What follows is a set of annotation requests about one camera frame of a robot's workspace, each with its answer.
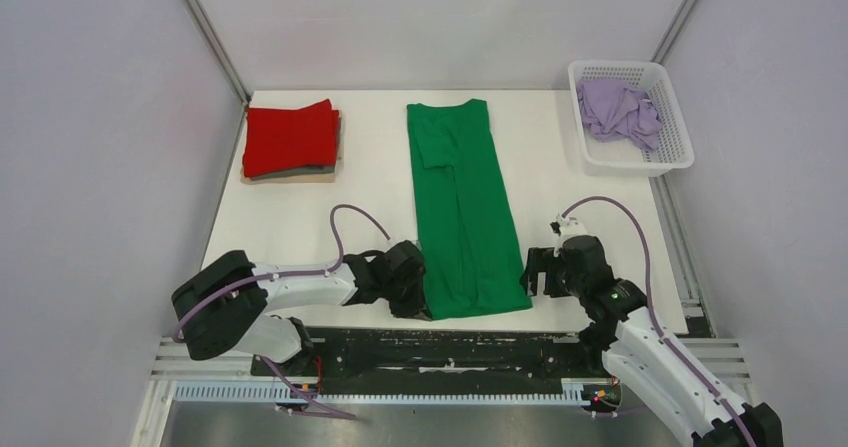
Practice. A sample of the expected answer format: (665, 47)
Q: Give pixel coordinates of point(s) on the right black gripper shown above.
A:
(540, 260)

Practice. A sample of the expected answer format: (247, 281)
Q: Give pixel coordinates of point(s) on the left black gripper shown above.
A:
(415, 307)

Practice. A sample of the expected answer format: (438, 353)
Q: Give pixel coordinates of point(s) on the green t-shirt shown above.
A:
(464, 222)

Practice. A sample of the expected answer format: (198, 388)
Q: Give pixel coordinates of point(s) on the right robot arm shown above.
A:
(628, 341)

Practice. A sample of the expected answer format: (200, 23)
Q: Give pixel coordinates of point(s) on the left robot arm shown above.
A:
(229, 305)

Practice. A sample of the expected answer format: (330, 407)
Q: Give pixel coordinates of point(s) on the white plastic basket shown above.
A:
(622, 158)

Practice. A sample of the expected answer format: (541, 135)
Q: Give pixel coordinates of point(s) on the crumpled purple t-shirt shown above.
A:
(613, 110)

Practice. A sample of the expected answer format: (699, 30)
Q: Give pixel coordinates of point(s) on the folded red t-shirt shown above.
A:
(288, 139)

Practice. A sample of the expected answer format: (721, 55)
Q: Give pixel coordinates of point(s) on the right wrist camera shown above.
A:
(565, 227)

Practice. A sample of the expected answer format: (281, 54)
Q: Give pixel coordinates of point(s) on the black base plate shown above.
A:
(418, 362)

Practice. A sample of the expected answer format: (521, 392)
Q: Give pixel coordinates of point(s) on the white slotted cable duct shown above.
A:
(274, 391)

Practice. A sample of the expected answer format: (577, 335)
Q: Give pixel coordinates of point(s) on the left aluminium corner post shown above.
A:
(205, 26)

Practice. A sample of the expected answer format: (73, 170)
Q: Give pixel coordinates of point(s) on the aluminium corner post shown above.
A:
(673, 31)
(205, 26)

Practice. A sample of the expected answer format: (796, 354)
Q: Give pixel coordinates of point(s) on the right aluminium corner post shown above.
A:
(673, 31)

